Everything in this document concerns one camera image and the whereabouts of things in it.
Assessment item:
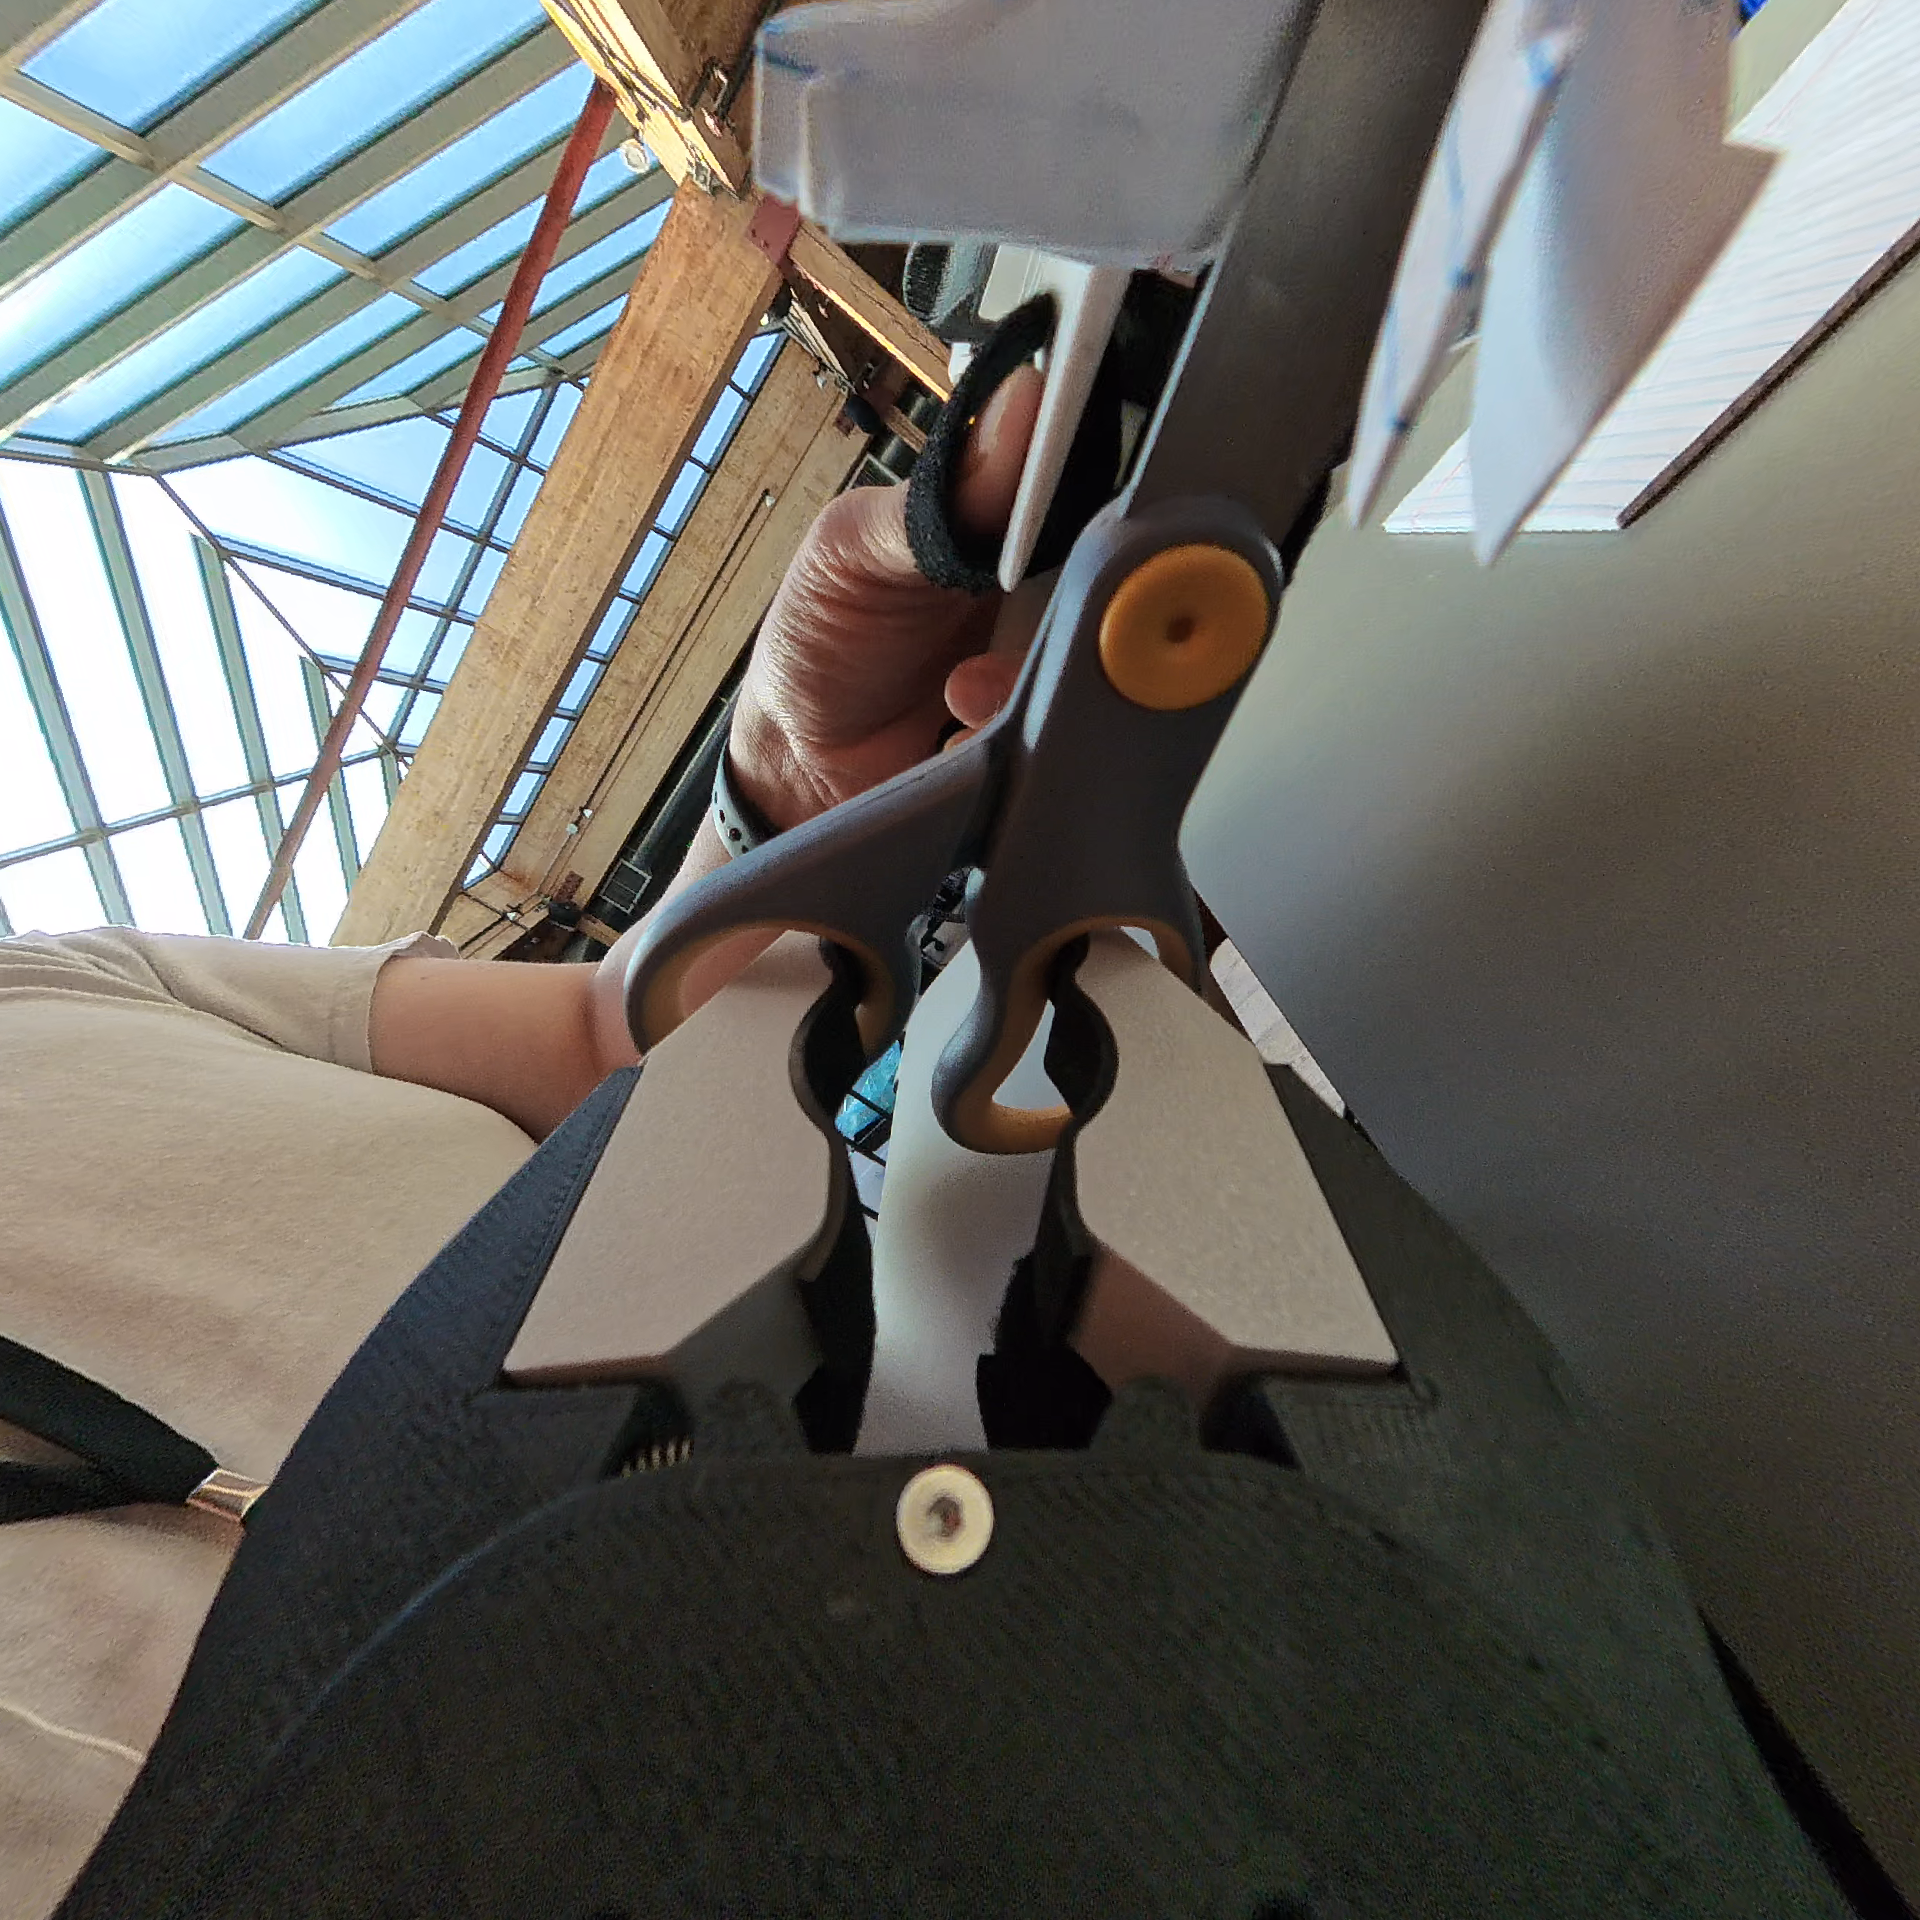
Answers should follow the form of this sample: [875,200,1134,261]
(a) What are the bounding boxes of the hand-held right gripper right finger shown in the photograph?
[977,925,1404,1452]

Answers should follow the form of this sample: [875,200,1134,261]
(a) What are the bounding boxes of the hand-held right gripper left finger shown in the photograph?
[502,944,879,1452]

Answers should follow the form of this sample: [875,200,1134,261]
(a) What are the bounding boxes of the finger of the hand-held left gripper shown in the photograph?
[749,0,1325,279]

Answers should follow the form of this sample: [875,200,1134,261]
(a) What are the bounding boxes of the grey orange-handled scissors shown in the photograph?
[622,0,1510,1158]

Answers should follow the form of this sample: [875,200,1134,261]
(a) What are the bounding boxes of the lined paper piece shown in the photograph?
[1337,0,1781,569]

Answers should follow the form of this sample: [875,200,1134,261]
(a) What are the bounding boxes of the person's left hand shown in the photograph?
[726,364,1048,827]

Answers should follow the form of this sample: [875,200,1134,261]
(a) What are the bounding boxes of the black smartwatch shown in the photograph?
[709,738,786,867]

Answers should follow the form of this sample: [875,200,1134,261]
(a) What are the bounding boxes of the wooden roof beam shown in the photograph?
[330,0,966,962]

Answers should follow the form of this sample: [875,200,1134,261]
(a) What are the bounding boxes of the red pipe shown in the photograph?
[241,77,622,942]

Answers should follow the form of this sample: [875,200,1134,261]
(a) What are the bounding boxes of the lined writing pad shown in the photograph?
[1380,0,1920,536]

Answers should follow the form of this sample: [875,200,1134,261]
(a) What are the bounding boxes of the glass skylight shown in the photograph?
[0,0,798,940]

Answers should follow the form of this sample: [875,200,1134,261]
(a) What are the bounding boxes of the black lanyard strap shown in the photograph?
[0,1332,276,1528]

